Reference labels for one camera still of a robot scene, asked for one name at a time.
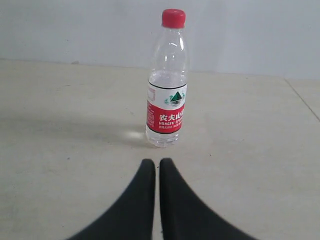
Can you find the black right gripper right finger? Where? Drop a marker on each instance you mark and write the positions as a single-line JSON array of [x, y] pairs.
[[184, 216]]

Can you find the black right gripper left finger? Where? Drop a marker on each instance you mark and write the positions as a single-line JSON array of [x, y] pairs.
[[132, 214]]

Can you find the clear plastic water bottle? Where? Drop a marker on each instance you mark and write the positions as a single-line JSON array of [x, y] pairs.
[[167, 82]]

